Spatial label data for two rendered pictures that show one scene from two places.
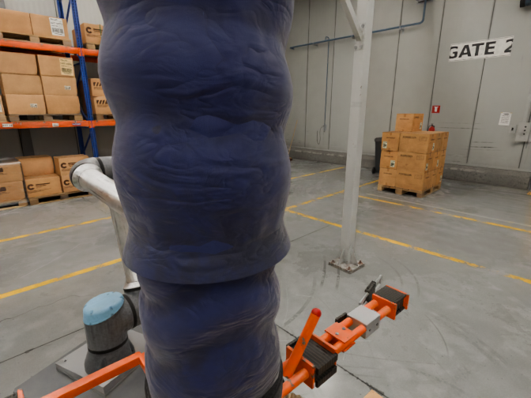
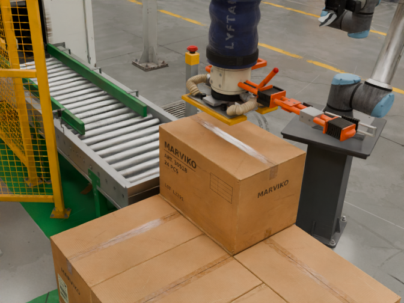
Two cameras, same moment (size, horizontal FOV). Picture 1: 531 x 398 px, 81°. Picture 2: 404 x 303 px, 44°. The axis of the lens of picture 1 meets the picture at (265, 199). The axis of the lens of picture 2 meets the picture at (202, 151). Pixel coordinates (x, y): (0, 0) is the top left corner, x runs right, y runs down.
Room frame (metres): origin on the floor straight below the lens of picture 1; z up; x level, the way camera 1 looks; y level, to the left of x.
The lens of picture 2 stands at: (0.36, -2.03, 2.06)
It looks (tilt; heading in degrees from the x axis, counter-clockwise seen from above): 30 degrees down; 91
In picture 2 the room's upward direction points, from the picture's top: 2 degrees clockwise
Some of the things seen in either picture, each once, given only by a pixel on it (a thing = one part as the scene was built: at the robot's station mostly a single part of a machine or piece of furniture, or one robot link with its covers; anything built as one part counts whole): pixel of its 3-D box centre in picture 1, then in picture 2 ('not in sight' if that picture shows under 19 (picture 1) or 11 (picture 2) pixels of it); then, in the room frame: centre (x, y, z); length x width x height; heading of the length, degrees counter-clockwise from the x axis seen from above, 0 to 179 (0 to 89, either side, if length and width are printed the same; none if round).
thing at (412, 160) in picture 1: (413, 152); not in sight; (7.24, -3.41, 0.87); 1.21 x 1.02 x 1.74; 134
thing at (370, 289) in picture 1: (360, 299); (337, 118); (0.83, -0.29, 1.24); 0.31 x 0.03 x 0.05; 144
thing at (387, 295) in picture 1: (389, 301); (339, 128); (0.82, -0.37, 1.24); 0.08 x 0.07 x 0.05; 131
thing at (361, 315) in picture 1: (363, 321); (311, 116); (0.74, -0.27, 1.23); 0.07 x 0.07 x 0.04; 41
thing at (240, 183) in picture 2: not in sight; (227, 174); (0.44, 0.07, 0.74); 0.60 x 0.40 x 0.40; 130
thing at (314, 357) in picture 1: (310, 358); (271, 96); (0.60, -0.11, 1.24); 0.10 x 0.08 x 0.06; 41
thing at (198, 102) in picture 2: not in sight; (213, 104); (0.36, 0.02, 1.14); 0.34 x 0.10 x 0.05; 131
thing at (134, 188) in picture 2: not in sight; (181, 171); (0.20, 0.34, 0.58); 0.70 x 0.03 x 0.06; 40
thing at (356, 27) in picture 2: not in sight; (358, 23); (0.99, 0.25, 1.46); 0.12 x 0.09 x 0.12; 140
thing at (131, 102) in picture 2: not in sight; (94, 74); (-0.58, 1.68, 0.60); 1.60 x 0.10 x 0.09; 130
